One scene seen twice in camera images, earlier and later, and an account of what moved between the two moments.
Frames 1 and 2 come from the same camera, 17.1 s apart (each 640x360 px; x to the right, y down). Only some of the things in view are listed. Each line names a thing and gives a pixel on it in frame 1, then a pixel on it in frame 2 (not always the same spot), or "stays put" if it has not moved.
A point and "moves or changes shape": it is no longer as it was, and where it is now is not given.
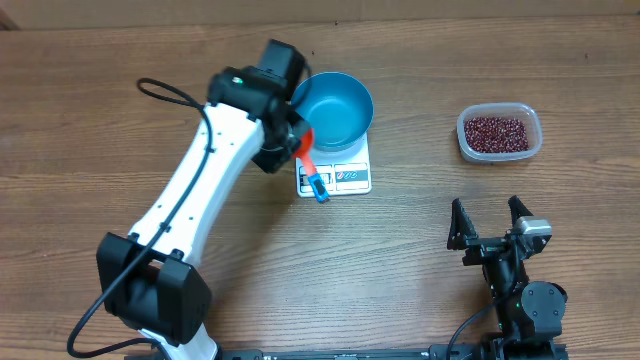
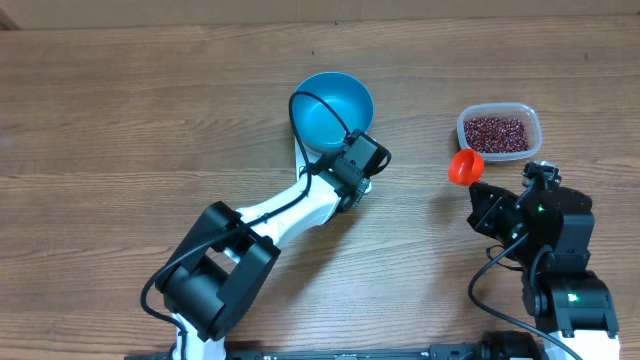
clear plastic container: (499, 131) stays put
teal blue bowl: (337, 106) stays put
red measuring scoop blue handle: (303, 154) moves or changes shape
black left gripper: (271, 164) -> (364, 189)
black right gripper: (463, 237) -> (488, 212)
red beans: (497, 135) stays put
